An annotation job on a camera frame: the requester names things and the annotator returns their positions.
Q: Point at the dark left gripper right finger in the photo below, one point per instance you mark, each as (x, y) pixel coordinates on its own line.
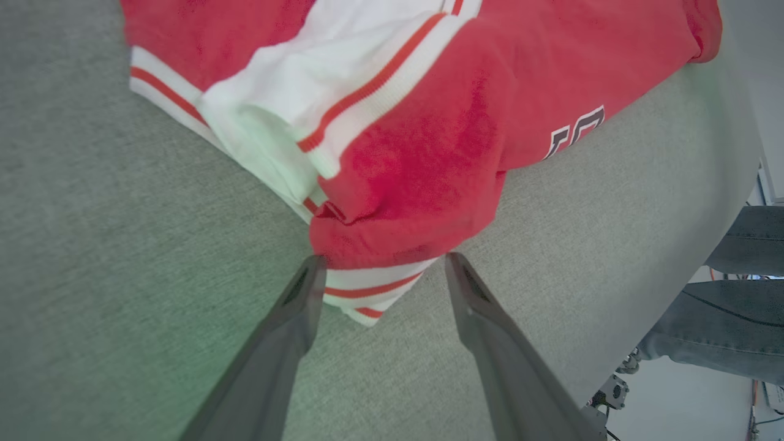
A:
(520, 386)

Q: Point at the person leg in grey jeans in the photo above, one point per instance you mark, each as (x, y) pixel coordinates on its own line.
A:
(723, 331)
(753, 242)

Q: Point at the red and white garment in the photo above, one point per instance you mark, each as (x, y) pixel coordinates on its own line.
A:
(429, 153)

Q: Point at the metal robot base bracket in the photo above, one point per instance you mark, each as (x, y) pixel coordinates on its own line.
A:
(609, 395)

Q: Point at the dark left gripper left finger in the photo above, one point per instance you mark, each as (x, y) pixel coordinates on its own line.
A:
(263, 380)

